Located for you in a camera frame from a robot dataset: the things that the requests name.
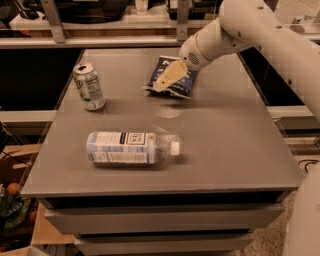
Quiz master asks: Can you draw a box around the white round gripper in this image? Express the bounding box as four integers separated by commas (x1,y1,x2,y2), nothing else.
153,35,211,92

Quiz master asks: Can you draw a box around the blue chip bag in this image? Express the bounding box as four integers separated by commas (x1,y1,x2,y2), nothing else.
144,56,198,99

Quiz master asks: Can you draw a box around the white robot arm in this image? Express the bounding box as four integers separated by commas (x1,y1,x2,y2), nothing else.
154,0,320,256

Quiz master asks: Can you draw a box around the blue label plastic bottle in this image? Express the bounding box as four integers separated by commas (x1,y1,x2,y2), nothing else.
86,131,182,165

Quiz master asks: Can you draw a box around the green snack bag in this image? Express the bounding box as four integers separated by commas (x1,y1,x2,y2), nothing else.
0,187,31,233

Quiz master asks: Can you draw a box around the green white soda can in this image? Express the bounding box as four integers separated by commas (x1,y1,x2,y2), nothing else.
72,63,106,111

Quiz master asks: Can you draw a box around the black bin left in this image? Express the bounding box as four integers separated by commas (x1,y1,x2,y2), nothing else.
54,0,129,24

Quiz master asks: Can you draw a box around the grey upper drawer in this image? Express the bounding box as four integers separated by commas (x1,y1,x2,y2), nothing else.
45,203,284,236

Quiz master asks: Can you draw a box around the grey drawer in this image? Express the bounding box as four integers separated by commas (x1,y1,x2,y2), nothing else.
75,233,253,256
45,203,284,236

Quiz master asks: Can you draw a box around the grey lower drawer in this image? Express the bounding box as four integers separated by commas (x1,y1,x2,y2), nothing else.
75,233,253,256

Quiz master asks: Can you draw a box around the orange fruit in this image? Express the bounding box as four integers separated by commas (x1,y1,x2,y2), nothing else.
6,183,20,195

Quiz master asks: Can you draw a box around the cardboard box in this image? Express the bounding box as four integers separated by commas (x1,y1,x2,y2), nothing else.
0,144,81,256

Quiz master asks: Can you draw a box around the metal shelf rail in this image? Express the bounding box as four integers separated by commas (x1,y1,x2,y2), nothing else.
0,0,320,50

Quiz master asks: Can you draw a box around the black floor cable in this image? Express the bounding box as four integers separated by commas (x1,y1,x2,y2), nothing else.
297,159,320,175

